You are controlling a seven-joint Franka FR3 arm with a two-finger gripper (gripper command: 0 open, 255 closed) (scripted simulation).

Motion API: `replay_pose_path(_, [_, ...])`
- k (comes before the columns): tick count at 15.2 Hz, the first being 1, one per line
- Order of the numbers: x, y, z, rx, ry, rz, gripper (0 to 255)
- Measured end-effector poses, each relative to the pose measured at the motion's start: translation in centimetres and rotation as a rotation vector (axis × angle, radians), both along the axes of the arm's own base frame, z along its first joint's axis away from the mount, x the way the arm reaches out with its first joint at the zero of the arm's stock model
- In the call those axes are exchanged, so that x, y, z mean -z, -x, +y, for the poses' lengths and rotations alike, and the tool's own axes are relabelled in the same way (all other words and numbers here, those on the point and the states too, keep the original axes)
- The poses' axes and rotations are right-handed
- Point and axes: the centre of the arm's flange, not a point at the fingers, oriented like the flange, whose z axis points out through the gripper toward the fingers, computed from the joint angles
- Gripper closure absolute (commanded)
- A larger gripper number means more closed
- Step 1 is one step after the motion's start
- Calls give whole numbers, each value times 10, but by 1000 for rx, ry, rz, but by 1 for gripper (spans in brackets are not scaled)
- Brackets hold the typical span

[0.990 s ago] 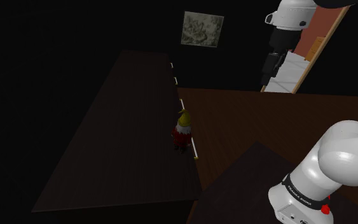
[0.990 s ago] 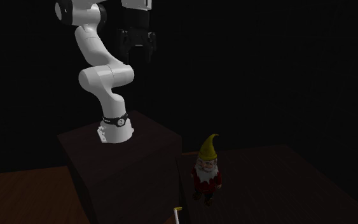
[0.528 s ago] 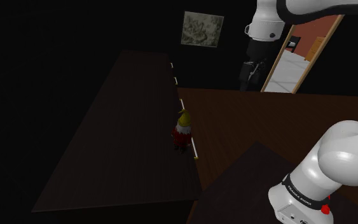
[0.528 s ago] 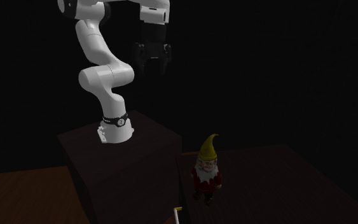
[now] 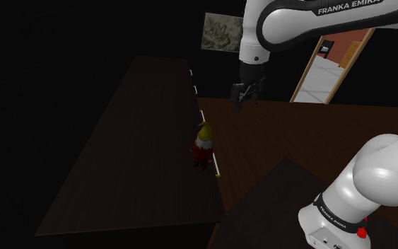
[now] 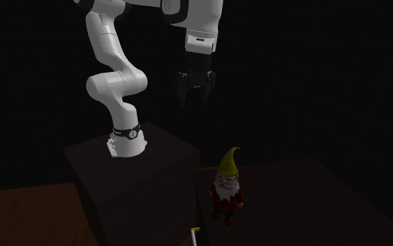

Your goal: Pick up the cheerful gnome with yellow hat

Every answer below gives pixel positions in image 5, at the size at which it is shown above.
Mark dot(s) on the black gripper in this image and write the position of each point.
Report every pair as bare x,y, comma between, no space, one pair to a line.
251,74

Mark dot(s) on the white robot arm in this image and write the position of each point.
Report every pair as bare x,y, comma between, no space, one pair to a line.
288,24

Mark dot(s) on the garden gnome figure yellow hat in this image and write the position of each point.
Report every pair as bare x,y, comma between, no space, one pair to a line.
202,150

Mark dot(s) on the wooden framed standing mirror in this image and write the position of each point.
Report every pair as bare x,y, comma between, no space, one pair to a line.
317,81

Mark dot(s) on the dark wooden chest of drawers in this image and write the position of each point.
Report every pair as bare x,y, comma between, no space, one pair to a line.
140,155

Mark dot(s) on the grey marbled wall picture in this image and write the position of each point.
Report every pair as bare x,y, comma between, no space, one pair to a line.
221,32

